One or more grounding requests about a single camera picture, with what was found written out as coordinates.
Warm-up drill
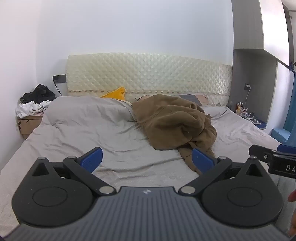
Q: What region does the cardboard box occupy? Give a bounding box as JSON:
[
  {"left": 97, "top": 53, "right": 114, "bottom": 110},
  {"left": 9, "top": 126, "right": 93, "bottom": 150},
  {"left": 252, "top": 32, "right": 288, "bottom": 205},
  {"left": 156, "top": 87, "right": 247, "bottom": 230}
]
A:
[{"left": 16, "top": 113, "right": 44, "bottom": 141}]

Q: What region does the grey duvet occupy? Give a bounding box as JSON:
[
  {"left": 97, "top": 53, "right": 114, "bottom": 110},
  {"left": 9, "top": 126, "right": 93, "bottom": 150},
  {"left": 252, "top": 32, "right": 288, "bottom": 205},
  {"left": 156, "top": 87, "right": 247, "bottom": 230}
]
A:
[
  {"left": 40, "top": 95, "right": 139, "bottom": 137},
  {"left": 0, "top": 94, "right": 289, "bottom": 232}
]

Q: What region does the patchwork pillow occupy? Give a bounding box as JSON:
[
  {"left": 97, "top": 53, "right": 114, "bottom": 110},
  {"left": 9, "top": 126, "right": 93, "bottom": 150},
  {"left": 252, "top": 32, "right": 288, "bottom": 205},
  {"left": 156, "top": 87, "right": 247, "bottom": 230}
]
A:
[{"left": 178, "top": 93, "right": 208, "bottom": 106}]

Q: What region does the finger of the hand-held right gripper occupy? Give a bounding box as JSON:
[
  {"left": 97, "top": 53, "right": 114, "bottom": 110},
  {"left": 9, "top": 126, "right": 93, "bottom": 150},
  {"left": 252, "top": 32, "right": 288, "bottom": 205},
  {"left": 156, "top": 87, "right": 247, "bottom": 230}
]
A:
[
  {"left": 274, "top": 145, "right": 296, "bottom": 158},
  {"left": 248, "top": 145, "right": 278, "bottom": 166}
]

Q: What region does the yellow pillow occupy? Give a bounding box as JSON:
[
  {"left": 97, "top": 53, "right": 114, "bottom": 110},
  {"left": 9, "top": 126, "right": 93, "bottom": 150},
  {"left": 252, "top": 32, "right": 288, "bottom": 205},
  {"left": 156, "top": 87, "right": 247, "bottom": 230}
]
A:
[{"left": 100, "top": 87, "right": 127, "bottom": 100}]

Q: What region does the brown hoodie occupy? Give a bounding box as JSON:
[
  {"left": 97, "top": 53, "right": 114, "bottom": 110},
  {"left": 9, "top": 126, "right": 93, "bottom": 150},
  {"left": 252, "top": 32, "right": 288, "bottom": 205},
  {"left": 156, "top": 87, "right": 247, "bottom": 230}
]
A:
[{"left": 132, "top": 94, "right": 218, "bottom": 175}]

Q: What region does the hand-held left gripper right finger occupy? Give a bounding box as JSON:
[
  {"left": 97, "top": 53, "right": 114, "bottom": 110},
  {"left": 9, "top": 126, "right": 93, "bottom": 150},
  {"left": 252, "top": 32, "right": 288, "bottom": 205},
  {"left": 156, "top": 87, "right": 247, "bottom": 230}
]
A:
[{"left": 178, "top": 148, "right": 265, "bottom": 196}]

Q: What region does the blue covered chair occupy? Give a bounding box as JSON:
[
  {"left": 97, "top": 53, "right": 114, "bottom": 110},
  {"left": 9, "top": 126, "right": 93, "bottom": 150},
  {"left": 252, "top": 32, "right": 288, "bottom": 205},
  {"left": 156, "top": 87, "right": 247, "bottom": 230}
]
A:
[{"left": 271, "top": 127, "right": 292, "bottom": 147}]

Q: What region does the black clothes pile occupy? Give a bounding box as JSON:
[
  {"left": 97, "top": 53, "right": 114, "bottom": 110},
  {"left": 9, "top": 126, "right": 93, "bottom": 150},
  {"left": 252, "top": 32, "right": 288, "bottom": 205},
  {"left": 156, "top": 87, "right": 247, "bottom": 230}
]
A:
[{"left": 20, "top": 84, "right": 56, "bottom": 104}]

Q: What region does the cream quilted headboard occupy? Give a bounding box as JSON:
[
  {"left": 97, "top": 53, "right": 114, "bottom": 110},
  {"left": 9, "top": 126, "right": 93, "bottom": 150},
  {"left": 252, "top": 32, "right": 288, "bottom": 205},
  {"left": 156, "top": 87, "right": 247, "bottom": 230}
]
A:
[{"left": 65, "top": 53, "right": 232, "bottom": 107}]

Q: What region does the person's right hand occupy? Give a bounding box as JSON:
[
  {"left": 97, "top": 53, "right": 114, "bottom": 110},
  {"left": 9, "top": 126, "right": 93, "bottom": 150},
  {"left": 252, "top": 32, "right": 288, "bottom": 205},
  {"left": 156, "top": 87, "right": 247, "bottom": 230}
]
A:
[{"left": 288, "top": 189, "right": 296, "bottom": 237}]

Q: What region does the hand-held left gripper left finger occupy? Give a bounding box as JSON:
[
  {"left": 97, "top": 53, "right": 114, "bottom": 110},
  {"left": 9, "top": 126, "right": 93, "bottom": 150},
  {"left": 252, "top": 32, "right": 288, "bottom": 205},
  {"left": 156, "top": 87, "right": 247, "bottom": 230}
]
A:
[{"left": 31, "top": 148, "right": 116, "bottom": 196}]

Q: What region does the grey and white wall cabinet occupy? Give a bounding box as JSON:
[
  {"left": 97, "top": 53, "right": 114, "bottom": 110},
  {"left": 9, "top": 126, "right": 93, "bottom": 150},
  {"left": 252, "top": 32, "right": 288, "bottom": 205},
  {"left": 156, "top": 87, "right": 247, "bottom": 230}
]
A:
[{"left": 232, "top": 0, "right": 296, "bottom": 135}]

